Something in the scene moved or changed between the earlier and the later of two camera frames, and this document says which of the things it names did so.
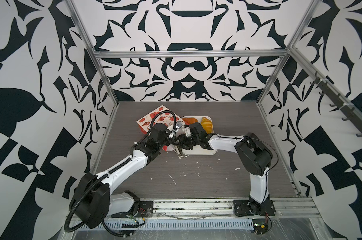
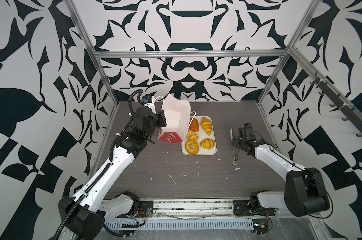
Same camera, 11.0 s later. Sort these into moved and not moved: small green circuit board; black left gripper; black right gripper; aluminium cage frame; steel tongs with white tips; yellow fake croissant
Moved: black left gripper; black right gripper; steel tongs with white tips
Not moved: yellow fake croissant; small green circuit board; aluminium cage frame
